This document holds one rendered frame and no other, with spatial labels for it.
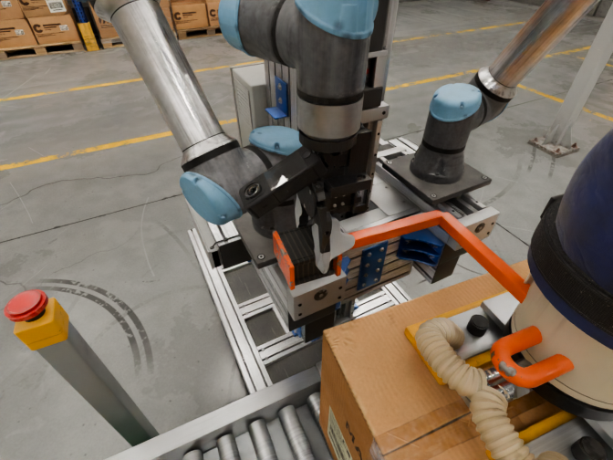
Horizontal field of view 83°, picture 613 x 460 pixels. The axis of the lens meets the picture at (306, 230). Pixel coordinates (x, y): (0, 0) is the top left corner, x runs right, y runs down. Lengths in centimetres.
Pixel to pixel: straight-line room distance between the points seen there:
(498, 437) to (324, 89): 43
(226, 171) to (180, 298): 154
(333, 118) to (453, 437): 44
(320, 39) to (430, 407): 49
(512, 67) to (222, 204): 77
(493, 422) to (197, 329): 164
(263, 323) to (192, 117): 117
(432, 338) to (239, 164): 43
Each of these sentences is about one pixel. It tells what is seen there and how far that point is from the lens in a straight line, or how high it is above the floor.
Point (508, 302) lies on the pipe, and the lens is 67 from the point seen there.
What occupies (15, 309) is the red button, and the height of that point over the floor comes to 104.
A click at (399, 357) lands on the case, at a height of 107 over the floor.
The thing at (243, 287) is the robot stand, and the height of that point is 21.
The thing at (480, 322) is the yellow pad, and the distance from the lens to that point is 63.
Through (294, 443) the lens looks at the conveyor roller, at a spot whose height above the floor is 55.
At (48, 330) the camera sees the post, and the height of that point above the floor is 98.
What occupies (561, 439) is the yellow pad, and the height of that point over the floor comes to 110.
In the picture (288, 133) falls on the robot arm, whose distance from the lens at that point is 74.
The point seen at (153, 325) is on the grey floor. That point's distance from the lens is 206.
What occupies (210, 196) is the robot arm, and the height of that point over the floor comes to 123.
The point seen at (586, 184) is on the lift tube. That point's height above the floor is 140.
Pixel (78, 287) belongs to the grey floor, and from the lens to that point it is 243.
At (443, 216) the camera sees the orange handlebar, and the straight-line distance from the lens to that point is 65.
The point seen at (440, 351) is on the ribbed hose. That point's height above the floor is 116.
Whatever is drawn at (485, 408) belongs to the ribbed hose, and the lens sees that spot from 51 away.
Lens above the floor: 159
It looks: 42 degrees down
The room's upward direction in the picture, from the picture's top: straight up
